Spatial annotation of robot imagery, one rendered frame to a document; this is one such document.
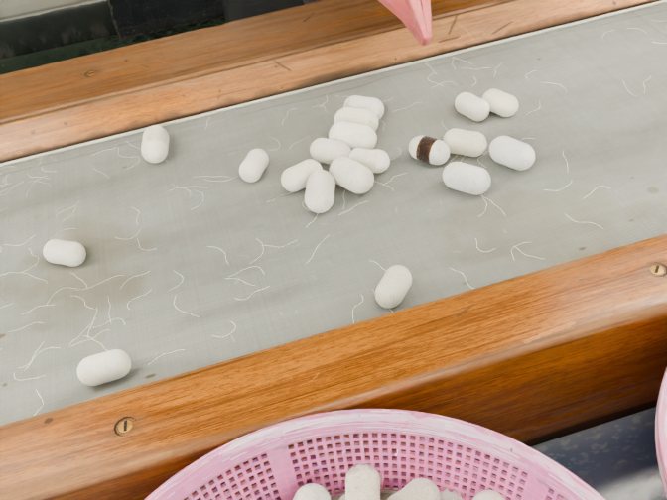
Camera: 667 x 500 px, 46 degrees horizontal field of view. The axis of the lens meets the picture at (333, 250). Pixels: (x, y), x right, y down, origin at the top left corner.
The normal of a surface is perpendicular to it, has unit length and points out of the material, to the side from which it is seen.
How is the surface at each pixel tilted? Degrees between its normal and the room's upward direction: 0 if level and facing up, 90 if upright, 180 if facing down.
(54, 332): 0
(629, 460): 0
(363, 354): 0
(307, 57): 45
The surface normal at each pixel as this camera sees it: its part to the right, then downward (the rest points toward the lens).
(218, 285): -0.11, -0.74
